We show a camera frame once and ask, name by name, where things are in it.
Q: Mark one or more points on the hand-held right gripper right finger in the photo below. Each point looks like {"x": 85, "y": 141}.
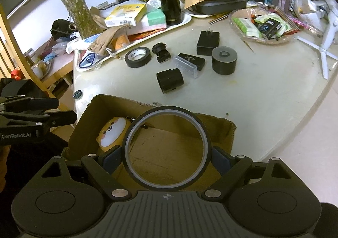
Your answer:
{"x": 221, "y": 160}

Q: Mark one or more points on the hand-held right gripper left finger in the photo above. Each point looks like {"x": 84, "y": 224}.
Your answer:
{"x": 112, "y": 160}

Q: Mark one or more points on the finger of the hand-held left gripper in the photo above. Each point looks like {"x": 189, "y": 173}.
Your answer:
{"x": 39, "y": 103}
{"x": 58, "y": 119}

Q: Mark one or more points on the brown cardboard box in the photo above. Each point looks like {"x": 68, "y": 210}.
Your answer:
{"x": 88, "y": 119}

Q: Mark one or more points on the black plug cube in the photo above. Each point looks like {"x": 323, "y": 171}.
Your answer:
{"x": 169, "y": 80}

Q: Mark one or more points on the black cylinder with grey top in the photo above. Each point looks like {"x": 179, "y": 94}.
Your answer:
{"x": 224, "y": 64}

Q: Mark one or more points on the black electrical tape roll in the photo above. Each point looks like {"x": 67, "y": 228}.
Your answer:
{"x": 137, "y": 64}

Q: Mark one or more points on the clear plastic case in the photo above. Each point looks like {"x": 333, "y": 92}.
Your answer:
{"x": 184, "y": 69}

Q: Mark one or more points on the small black box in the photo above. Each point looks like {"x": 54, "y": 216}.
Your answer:
{"x": 192, "y": 59}

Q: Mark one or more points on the black power adapter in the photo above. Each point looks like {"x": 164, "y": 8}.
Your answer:
{"x": 207, "y": 42}

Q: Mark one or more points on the round yellow bear toy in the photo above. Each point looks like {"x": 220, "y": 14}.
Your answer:
{"x": 111, "y": 132}

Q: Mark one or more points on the small red toy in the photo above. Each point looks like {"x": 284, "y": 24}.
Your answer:
{"x": 15, "y": 74}

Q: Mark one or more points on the wooden side cabinet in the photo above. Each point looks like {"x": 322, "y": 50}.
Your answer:
{"x": 52, "y": 64}

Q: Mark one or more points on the white tube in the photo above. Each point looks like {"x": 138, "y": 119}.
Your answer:
{"x": 79, "y": 43}

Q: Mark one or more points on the black round pouch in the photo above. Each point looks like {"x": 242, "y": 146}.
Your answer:
{"x": 60, "y": 27}

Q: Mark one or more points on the brown cloth pouch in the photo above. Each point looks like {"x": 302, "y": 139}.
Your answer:
{"x": 111, "y": 37}

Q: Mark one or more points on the orange packet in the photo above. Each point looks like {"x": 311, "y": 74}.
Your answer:
{"x": 122, "y": 42}

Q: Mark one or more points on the brown paper bag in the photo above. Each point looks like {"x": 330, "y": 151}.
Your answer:
{"x": 96, "y": 17}

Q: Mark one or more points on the thin wooden stick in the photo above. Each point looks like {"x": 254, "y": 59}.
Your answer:
{"x": 249, "y": 45}

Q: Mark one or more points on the red booklet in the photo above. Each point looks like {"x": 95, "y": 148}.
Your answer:
{"x": 146, "y": 34}

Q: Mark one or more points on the yellow cardboard box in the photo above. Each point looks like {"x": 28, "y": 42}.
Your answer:
{"x": 124, "y": 13}

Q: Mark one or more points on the green snack pack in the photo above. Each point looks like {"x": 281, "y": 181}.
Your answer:
{"x": 247, "y": 27}

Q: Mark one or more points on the black snack packet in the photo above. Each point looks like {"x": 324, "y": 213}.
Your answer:
{"x": 270, "y": 27}

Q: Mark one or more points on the green tissue pack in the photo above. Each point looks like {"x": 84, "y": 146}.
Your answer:
{"x": 155, "y": 17}

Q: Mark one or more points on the wooden chopsticks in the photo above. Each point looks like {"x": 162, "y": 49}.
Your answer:
{"x": 219, "y": 18}

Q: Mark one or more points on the white tray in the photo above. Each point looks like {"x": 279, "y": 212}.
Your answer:
{"x": 185, "y": 19}

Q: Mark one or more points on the clear snack bowl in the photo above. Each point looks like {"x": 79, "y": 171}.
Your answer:
{"x": 245, "y": 13}

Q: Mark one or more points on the black zip case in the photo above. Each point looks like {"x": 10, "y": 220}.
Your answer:
{"x": 224, "y": 5}

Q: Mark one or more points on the striped mat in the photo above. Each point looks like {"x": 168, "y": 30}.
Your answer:
{"x": 280, "y": 10}

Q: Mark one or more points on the white tripod gimbal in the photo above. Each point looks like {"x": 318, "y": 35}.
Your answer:
{"x": 328, "y": 37}

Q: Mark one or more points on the pink bottle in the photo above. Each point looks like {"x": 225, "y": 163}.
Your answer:
{"x": 284, "y": 2}

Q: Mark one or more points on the white plastic bag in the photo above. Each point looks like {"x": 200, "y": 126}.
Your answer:
{"x": 306, "y": 2}

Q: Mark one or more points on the curved wooden chair frame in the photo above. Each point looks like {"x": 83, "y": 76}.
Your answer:
{"x": 18, "y": 58}

